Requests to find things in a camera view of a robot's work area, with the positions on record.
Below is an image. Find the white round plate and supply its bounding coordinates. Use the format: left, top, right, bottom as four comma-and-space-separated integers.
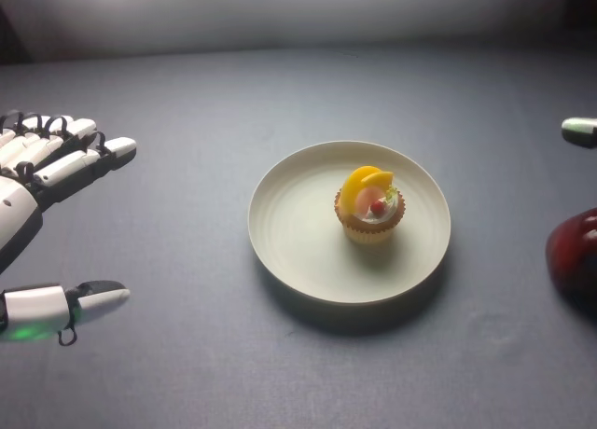
247, 141, 452, 305

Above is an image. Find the grey table cloth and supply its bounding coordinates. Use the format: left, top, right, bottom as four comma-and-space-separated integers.
0, 46, 597, 429

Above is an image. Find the cupcake with fruit topping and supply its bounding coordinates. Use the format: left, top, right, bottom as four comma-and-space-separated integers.
333, 165, 405, 246

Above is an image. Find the dark red round object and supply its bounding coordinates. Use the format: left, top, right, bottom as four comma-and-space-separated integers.
545, 206, 597, 305

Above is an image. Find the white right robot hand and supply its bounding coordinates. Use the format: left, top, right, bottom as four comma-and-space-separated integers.
561, 116, 597, 149

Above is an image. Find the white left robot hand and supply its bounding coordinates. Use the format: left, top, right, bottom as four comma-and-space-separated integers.
0, 109, 138, 347

